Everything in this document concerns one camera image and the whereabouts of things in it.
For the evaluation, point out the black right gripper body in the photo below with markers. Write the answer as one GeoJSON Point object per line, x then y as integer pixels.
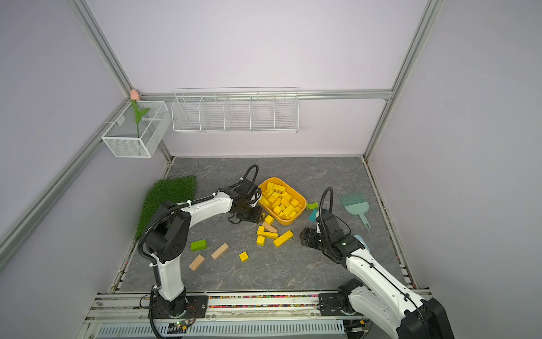
{"type": "Point", "coordinates": [314, 241]}

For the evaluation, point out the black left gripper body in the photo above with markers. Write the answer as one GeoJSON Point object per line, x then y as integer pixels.
{"type": "Point", "coordinates": [250, 213]}

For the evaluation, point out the yellow plastic tub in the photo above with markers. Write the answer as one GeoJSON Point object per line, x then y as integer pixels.
{"type": "Point", "coordinates": [281, 201]}

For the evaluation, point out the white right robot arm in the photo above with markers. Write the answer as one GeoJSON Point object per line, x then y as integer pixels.
{"type": "Point", "coordinates": [374, 292]}

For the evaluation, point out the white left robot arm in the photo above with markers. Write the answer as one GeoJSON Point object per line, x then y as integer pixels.
{"type": "Point", "coordinates": [165, 239]}

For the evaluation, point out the yellow cube beside wood block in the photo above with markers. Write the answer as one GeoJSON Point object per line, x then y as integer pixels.
{"type": "Point", "coordinates": [269, 219]}

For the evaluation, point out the natural wood centre block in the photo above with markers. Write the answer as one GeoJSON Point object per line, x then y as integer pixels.
{"type": "Point", "coordinates": [269, 228]}

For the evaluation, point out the teal block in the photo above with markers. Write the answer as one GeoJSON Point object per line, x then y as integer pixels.
{"type": "Point", "coordinates": [313, 216]}

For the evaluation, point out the yellow flat horizontal block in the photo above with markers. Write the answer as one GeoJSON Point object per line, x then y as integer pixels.
{"type": "Point", "coordinates": [269, 235]}

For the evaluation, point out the yellow cube below flat block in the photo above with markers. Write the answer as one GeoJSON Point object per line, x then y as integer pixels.
{"type": "Point", "coordinates": [260, 240]}

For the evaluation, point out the green arch block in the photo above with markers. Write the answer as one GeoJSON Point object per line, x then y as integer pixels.
{"type": "Point", "coordinates": [312, 206]}

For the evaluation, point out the green plastic dustpan brush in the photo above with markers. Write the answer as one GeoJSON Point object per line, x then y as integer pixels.
{"type": "Point", "coordinates": [356, 205]}

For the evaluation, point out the yellow long block diagonal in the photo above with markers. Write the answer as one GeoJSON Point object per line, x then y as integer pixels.
{"type": "Point", "coordinates": [281, 240]}

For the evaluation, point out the yellow small cube bottom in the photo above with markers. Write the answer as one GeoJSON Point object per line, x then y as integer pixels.
{"type": "Point", "coordinates": [244, 256]}

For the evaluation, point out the natural wood long block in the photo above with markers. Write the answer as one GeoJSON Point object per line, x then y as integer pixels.
{"type": "Point", "coordinates": [220, 251]}

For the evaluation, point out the green rectangular block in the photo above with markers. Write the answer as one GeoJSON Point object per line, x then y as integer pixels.
{"type": "Point", "coordinates": [199, 245]}

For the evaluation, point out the green artificial grass mat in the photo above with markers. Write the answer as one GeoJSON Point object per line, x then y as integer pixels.
{"type": "Point", "coordinates": [176, 190]}

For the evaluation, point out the natural wood block lower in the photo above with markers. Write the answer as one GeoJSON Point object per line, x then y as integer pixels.
{"type": "Point", "coordinates": [197, 262]}

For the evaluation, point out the white mesh corner basket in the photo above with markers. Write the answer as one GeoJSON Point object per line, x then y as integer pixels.
{"type": "Point", "coordinates": [121, 137]}

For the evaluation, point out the pink artificial tulip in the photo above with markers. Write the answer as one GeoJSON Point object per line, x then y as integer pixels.
{"type": "Point", "coordinates": [138, 114]}

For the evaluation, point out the white wire shelf basket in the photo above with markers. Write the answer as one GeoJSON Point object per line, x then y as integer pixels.
{"type": "Point", "coordinates": [235, 110]}

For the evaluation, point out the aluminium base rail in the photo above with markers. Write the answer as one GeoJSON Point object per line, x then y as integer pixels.
{"type": "Point", "coordinates": [309, 314]}

